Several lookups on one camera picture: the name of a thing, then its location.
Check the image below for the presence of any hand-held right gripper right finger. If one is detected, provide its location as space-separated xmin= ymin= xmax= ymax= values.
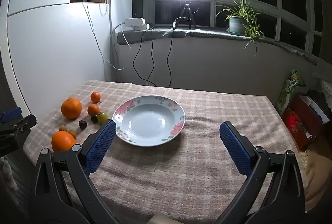
xmin=219 ymin=121 xmax=306 ymax=224

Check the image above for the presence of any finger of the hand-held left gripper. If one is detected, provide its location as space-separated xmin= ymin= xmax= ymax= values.
xmin=0 ymin=114 xmax=37 ymax=157
xmin=0 ymin=107 xmax=23 ymax=123

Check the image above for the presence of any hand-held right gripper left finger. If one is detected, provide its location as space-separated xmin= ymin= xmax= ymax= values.
xmin=28 ymin=119 xmax=122 ymax=224

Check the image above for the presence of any large orange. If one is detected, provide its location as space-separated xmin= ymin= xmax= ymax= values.
xmin=61 ymin=97 xmax=83 ymax=120
xmin=51 ymin=131 xmax=77 ymax=152

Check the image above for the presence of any floral white plate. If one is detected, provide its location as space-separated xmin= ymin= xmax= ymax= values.
xmin=112 ymin=95 xmax=186 ymax=147

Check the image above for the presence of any beige plaid tablecloth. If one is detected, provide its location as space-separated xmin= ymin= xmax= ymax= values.
xmin=22 ymin=80 xmax=309 ymax=224

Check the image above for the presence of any grey ribbed panel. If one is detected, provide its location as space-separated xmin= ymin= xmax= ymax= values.
xmin=0 ymin=155 xmax=33 ymax=217

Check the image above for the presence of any red cardboard box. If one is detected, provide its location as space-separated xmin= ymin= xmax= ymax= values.
xmin=281 ymin=95 xmax=325 ymax=149

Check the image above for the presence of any green printed bag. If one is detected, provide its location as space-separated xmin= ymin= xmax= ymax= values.
xmin=276 ymin=70 xmax=304 ymax=110

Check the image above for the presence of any white cabinet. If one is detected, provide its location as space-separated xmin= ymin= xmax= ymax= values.
xmin=0 ymin=0 xmax=112 ymax=113

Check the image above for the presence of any beige cloth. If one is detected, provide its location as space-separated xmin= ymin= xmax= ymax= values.
xmin=298 ymin=151 xmax=330 ymax=211

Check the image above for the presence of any potted spider plant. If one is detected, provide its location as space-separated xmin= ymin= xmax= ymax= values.
xmin=215 ymin=0 xmax=265 ymax=54

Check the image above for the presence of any white power strip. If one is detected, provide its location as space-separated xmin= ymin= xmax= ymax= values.
xmin=125 ymin=17 xmax=145 ymax=28

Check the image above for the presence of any black tripod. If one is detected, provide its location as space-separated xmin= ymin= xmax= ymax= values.
xmin=179 ymin=0 xmax=198 ymax=30

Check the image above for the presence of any white framed window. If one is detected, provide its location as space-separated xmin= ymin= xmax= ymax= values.
xmin=132 ymin=0 xmax=332 ymax=58

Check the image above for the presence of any black power cable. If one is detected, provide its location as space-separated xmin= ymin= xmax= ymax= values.
xmin=133 ymin=28 xmax=157 ymax=87

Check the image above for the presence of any short white cable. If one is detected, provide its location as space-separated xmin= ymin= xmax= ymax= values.
xmin=114 ymin=22 xmax=133 ymax=51

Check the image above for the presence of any long white cable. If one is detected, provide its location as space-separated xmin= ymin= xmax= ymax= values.
xmin=83 ymin=0 xmax=128 ymax=70

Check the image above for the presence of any black ring light cable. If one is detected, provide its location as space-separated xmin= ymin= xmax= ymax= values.
xmin=166 ymin=16 xmax=191 ymax=87

